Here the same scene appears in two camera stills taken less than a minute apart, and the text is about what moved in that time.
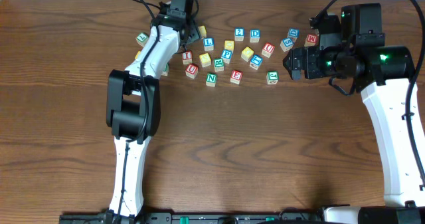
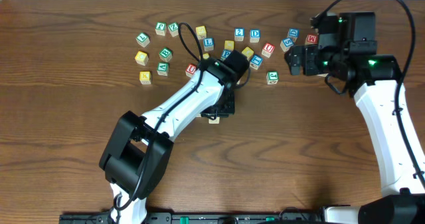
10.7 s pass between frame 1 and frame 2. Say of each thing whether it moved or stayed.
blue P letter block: stayed
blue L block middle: stayed
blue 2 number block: stayed
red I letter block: moved
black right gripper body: stayed
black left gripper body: moved
